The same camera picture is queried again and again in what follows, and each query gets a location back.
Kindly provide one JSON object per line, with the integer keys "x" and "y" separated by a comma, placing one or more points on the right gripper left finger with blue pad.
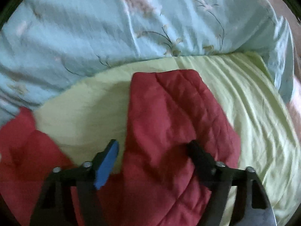
{"x": 55, "y": 205}

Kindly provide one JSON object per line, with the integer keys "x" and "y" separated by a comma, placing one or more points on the light blue floral quilt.
{"x": 48, "y": 45}

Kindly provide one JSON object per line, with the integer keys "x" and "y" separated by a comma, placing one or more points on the red quilted jacket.
{"x": 157, "y": 183}

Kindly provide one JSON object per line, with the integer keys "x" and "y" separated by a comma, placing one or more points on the light green bed sheet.
{"x": 85, "y": 117}

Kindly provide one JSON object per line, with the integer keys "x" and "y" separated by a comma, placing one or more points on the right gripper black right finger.
{"x": 251, "y": 206}

